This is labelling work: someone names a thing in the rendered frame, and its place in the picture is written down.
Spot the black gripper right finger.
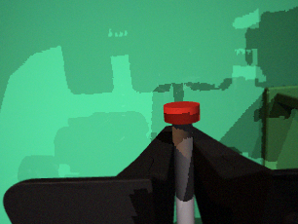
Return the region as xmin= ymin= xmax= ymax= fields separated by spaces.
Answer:
xmin=193 ymin=127 xmax=298 ymax=224

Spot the brown tapered rod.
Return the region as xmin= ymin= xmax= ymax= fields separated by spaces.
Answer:
xmin=164 ymin=101 xmax=201 ymax=224

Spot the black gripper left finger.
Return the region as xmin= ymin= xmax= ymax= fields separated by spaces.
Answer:
xmin=2 ymin=126 xmax=175 ymax=224

